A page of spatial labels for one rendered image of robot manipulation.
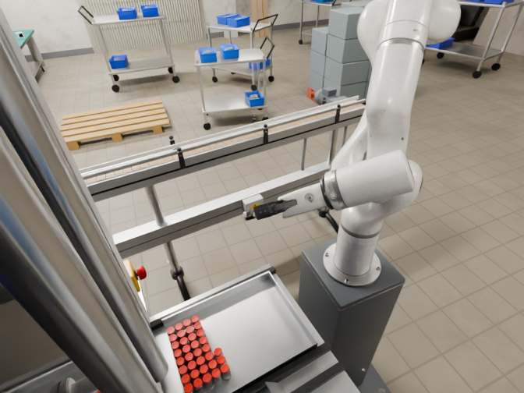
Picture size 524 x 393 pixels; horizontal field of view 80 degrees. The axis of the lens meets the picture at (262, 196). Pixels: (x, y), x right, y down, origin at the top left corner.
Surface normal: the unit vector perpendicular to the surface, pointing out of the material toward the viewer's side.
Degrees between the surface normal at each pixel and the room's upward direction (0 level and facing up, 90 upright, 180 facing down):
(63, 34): 90
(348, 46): 90
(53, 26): 90
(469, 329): 0
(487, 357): 0
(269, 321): 0
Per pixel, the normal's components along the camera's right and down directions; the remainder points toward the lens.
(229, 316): -0.04, -0.78
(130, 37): 0.39, 0.57
